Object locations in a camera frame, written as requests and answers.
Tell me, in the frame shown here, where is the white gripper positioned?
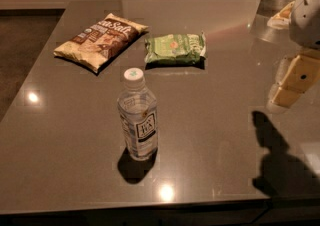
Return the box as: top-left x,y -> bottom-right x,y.
266,0 -> 320,114

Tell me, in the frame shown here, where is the clear plastic water bottle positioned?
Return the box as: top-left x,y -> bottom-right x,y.
117,68 -> 158,161

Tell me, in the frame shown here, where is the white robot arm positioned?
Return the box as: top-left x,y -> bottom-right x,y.
267,0 -> 320,113

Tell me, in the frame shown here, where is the green snack packet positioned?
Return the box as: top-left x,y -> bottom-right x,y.
145,33 -> 206,66

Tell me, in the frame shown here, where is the brown sea salt snack bag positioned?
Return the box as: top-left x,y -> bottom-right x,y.
54,13 -> 147,73

